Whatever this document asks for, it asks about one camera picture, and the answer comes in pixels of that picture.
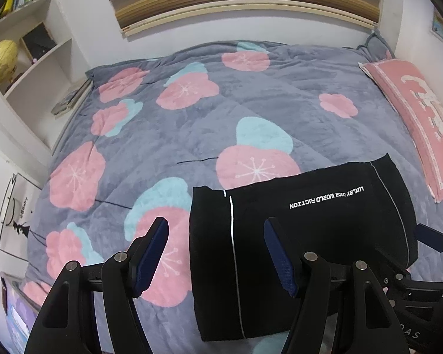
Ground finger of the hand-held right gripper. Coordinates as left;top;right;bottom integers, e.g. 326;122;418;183
414;223;443;266
382;251;443;303

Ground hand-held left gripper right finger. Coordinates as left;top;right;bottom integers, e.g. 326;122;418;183
264;217;410;354

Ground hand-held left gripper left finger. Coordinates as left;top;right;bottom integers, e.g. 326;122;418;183
24;217;170;354

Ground black hooded jacket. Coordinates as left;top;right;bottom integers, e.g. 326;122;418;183
189;153;418;342

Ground grey floral blanket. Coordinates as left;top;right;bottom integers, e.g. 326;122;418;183
22;40;443;354

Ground pink pillow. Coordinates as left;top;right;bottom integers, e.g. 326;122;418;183
359;58;443;203

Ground white paper bag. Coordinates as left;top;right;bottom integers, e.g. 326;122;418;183
0;173;41;264

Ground colourful printed board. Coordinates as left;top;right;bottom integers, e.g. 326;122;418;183
0;271;41;354

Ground stack of flat books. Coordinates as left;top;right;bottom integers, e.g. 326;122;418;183
51;79;93;119

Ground grey pillow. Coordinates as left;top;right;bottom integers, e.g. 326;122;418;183
356;31;394;61

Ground black box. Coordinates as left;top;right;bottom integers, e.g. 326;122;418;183
20;22;58;61

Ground yellow globe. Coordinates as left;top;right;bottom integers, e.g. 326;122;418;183
0;40;20;85

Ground white wall shelf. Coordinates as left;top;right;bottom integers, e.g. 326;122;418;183
0;0;93;166

